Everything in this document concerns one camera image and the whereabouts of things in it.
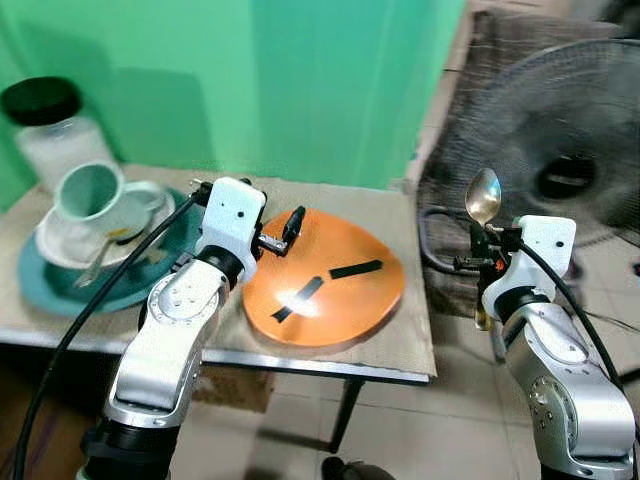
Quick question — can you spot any metal spoon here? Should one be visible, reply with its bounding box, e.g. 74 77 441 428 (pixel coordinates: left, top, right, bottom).
465 168 504 333

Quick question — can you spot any long black strip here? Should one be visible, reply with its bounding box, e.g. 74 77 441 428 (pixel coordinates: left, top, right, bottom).
271 276 327 324

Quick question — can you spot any short black strip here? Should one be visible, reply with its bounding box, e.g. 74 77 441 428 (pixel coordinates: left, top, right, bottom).
329 259 385 280

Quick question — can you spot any orange plate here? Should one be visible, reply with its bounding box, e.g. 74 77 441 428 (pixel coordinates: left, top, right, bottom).
243 208 406 349

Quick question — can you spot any beige woven table mat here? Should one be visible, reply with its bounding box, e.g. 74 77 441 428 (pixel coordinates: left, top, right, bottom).
0 164 439 380

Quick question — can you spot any green backdrop screen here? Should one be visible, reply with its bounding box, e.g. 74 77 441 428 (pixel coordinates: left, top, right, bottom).
0 0 469 206

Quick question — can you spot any black standing fan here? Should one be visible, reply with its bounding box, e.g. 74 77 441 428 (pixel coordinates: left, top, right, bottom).
430 39 640 386

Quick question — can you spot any brown cardboard box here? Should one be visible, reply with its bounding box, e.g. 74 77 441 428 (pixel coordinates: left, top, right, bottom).
194 364 274 414

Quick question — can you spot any metal fork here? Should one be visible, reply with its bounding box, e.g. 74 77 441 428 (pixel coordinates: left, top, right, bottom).
74 229 148 290

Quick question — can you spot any pale green mug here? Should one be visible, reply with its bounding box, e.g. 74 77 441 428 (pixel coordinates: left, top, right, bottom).
53 161 167 237

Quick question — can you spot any white bowl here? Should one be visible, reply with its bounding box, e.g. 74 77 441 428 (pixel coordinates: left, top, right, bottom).
37 181 177 270

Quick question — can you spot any teal plate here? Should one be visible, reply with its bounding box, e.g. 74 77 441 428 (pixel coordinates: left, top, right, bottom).
17 188 206 315

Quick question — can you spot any glass jar with black lid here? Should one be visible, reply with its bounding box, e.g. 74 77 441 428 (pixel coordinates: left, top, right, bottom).
0 76 117 193

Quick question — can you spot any black robot foot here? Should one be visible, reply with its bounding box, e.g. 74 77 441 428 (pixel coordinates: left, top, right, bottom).
321 456 397 480

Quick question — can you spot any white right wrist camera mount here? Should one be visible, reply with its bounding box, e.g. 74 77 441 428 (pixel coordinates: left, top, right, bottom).
508 215 578 293

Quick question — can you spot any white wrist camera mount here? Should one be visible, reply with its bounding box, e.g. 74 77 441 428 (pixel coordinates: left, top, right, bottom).
508 215 578 293
197 177 268 259

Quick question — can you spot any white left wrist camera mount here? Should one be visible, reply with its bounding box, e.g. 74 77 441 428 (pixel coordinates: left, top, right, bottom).
197 177 268 259

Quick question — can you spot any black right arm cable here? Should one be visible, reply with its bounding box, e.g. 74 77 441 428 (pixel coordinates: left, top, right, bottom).
517 242 625 391

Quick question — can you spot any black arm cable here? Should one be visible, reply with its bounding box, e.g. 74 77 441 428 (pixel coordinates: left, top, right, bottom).
517 242 625 391
9 190 204 480

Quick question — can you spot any metal frame table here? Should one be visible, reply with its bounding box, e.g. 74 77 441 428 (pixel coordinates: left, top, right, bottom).
0 164 439 457

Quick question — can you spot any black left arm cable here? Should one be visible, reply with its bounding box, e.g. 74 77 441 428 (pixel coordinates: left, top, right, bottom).
9 190 204 480

